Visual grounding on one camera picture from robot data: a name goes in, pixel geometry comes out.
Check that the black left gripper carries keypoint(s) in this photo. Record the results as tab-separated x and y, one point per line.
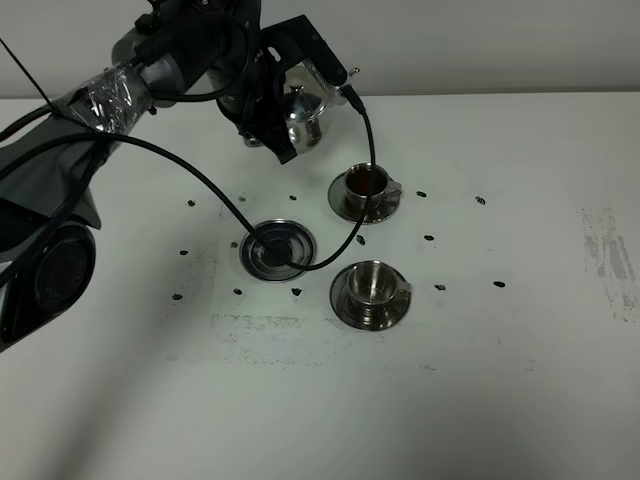
253	106

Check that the stainless steel teapot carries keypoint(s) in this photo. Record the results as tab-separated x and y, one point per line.
308	103

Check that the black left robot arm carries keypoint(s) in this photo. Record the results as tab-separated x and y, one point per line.
50	155

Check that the steel saucer under teapot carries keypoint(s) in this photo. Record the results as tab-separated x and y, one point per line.
291	241

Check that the far stainless steel teacup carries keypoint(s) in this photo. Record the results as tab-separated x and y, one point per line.
365	180

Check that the stainless steel teacup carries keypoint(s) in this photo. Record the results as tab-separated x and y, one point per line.
365	180
375	284

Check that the near stainless steel teacup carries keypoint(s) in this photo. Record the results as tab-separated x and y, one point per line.
375	284

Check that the near stainless steel saucer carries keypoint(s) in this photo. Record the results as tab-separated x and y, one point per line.
364	318

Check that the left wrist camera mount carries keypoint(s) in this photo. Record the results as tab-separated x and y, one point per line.
296	40

